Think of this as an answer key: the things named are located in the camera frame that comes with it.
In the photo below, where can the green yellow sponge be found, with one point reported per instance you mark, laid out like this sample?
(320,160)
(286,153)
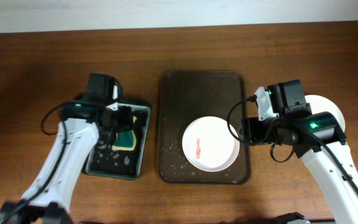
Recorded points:
(125,141)

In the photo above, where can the small black soapy tray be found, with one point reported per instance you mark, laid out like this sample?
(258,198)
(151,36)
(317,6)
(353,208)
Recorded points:
(103,161)

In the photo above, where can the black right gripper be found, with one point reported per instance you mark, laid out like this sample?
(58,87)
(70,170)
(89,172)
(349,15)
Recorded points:
(252,131)

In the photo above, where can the white plate back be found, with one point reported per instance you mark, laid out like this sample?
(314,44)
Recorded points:
(210,144)

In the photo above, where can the white plate front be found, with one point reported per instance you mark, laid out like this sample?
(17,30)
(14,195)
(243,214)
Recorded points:
(321,104)

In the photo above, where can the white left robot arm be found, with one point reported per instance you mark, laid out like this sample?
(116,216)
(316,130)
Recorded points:
(81,126)

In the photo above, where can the large brown serving tray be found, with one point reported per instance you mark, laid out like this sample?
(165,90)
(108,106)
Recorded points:
(184,96)

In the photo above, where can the white plate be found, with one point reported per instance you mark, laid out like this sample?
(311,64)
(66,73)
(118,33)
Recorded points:
(210,144)
(321,104)

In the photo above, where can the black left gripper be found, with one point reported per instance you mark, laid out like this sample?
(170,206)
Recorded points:
(124,116)

